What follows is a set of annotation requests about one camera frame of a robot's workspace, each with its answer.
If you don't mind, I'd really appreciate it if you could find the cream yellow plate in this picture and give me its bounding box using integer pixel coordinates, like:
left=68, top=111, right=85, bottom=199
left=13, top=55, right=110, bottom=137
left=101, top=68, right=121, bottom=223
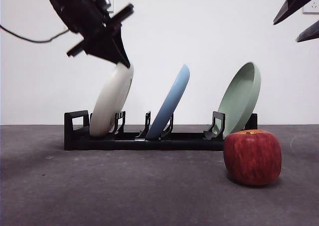
left=89, top=63, right=134, bottom=137

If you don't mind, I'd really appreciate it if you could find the red yellow apple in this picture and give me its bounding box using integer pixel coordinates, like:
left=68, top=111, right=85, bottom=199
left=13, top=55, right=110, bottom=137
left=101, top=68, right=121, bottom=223
left=223, top=129, right=282, bottom=186

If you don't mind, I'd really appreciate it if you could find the blue plate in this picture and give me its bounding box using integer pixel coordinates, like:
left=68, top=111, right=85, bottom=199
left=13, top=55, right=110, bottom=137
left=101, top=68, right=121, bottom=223
left=145, top=63, right=191, bottom=141

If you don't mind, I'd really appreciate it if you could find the black plate rack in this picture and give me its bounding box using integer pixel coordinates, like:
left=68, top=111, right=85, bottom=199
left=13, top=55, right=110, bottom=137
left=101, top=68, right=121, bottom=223
left=64, top=110, right=258, bottom=151

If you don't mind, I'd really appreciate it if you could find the green plate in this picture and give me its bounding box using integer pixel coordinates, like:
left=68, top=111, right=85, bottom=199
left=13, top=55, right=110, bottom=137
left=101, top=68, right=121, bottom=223
left=218, top=61, right=262, bottom=141

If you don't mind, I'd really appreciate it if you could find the black cable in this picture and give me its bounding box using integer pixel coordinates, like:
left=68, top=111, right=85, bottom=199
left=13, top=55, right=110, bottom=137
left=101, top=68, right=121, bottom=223
left=0, top=23, right=69, bottom=43

